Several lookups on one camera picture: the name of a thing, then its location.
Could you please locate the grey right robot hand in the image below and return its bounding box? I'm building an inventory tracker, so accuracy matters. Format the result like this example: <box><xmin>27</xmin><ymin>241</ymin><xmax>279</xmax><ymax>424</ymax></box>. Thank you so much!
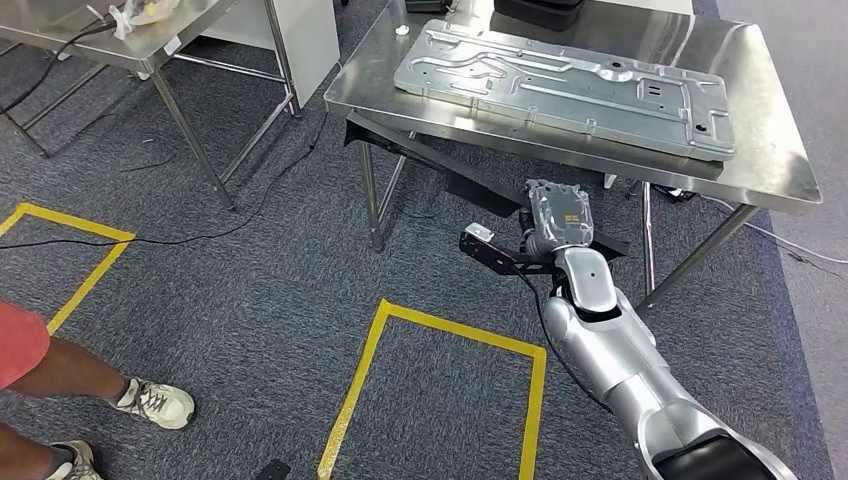
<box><xmin>521</xmin><ymin>178</ymin><xmax>596</xmax><ymax>256</ymax></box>

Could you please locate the black plastic panel part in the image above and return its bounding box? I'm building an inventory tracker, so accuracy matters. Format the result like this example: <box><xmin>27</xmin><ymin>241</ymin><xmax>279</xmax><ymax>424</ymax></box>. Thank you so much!
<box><xmin>343</xmin><ymin>109</ymin><xmax>632</xmax><ymax>261</ymax></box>

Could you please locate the stainless steel workbench table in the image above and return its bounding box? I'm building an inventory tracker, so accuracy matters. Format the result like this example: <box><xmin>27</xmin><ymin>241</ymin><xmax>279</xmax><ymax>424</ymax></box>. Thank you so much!
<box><xmin>323</xmin><ymin>0</ymin><xmax>824</xmax><ymax>313</ymax></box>

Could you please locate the stamped sheet metal plate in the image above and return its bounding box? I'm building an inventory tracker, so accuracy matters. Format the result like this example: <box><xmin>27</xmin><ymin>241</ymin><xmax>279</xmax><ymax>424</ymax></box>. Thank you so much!
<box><xmin>393</xmin><ymin>18</ymin><xmax>738</xmax><ymax>163</ymax></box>

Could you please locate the yellow floor tape rectangle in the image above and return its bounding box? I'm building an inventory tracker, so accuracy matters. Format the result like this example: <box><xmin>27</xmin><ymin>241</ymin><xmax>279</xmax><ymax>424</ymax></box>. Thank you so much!
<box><xmin>316</xmin><ymin>298</ymin><xmax>549</xmax><ymax>480</ymax></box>

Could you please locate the black zip case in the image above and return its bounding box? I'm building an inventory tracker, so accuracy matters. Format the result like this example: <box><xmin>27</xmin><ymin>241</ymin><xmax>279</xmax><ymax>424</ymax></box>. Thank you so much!
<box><xmin>493</xmin><ymin>0</ymin><xmax>588</xmax><ymax>32</ymax></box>

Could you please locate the white cabinet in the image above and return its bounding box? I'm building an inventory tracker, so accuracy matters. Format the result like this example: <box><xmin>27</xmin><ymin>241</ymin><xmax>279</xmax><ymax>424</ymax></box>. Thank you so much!
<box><xmin>198</xmin><ymin>0</ymin><xmax>342</xmax><ymax>111</ymax></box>

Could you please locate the stainless steel side table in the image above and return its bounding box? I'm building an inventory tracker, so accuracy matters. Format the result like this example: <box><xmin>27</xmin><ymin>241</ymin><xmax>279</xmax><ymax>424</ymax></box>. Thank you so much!
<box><xmin>0</xmin><ymin>0</ymin><xmax>303</xmax><ymax>212</ymax></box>

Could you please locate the clear plastic bag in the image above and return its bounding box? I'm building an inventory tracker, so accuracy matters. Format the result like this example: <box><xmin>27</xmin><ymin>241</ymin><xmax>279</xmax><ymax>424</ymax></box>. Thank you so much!
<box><xmin>105</xmin><ymin>0</ymin><xmax>181</xmax><ymax>40</ymax></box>

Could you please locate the person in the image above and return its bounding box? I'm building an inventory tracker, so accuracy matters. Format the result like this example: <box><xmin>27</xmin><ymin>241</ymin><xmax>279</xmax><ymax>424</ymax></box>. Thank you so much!
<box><xmin>0</xmin><ymin>298</ymin><xmax>197</xmax><ymax>480</ymax></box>

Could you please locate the black camera mounting bracket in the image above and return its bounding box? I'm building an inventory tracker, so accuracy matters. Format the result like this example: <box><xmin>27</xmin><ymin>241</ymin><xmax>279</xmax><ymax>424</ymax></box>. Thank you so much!
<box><xmin>458</xmin><ymin>231</ymin><xmax>561</xmax><ymax>277</ymax></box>

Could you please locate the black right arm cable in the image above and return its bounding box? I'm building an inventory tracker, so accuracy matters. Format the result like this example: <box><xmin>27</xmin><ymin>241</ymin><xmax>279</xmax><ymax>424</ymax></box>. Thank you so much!
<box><xmin>515</xmin><ymin>268</ymin><xmax>614</xmax><ymax>413</ymax></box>

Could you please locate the long black floor cable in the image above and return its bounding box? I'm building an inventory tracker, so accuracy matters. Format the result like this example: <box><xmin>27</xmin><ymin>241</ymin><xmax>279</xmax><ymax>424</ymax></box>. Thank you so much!
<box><xmin>0</xmin><ymin>109</ymin><xmax>329</xmax><ymax>253</ymax></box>

